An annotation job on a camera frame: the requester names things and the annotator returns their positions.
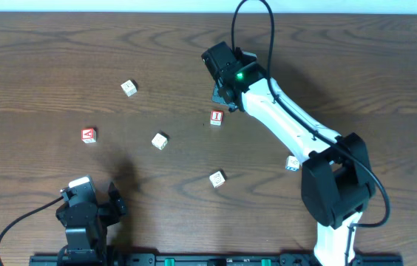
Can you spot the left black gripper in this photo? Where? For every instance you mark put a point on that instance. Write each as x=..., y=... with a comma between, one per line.
x=104, y=210

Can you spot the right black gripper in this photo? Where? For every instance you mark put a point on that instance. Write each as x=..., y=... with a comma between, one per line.
x=222, y=95

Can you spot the red letter I block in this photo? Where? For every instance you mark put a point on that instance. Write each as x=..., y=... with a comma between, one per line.
x=216, y=118

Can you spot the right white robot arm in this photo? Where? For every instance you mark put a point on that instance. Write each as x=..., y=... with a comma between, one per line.
x=336, y=181

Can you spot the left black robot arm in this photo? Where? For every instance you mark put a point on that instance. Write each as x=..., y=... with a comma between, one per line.
x=88, y=244

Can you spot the red letter A block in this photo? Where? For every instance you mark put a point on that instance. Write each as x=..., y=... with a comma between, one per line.
x=88, y=135

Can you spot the white block lower centre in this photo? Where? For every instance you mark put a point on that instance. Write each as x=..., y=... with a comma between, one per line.
x=217, y=179

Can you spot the white block upper left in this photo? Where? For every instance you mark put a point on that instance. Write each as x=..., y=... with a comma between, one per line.
x=129, y=88

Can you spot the white block blue edge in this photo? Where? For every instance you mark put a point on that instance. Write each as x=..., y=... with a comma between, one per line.
x=292, y=163

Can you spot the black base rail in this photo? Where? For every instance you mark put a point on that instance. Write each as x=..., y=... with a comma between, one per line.
x=286, y=259

